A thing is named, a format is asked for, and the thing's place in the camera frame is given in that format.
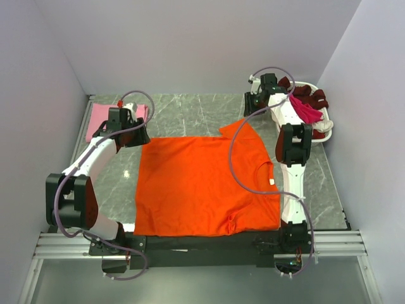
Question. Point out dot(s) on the magenta t shirt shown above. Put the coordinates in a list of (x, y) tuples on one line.
[(305, 112)]

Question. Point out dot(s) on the folded pink t shirt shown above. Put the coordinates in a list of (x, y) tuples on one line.
[(99, 114)]

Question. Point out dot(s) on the aluminium frame rail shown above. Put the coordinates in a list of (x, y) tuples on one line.
[(55, 246)]

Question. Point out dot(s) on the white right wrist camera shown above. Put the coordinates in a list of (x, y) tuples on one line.
[(255, 84)]

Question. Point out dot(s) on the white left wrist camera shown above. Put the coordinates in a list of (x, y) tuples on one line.
[(130, 106)]

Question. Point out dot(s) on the orange t shirt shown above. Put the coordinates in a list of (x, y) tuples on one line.
[(206, 186)]

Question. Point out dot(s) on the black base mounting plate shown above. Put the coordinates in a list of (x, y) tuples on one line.
[(257, 248)]

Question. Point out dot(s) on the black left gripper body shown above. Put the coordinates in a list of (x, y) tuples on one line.
[(136, 137)]

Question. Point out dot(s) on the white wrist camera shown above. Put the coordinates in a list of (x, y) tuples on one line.
[(130, 106), (255, 84)]

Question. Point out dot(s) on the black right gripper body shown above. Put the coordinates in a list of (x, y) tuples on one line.
[(252, 103)]

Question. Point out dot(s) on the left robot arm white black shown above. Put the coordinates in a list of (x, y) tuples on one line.
[(70, 197)]

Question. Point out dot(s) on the dark red t shirt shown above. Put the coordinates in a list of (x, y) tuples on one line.
[(304, 97)]

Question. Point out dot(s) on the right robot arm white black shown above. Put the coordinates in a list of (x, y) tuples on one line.
[(292, 151)]

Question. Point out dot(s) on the white laundry basket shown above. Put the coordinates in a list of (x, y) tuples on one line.
[(283, 113)]

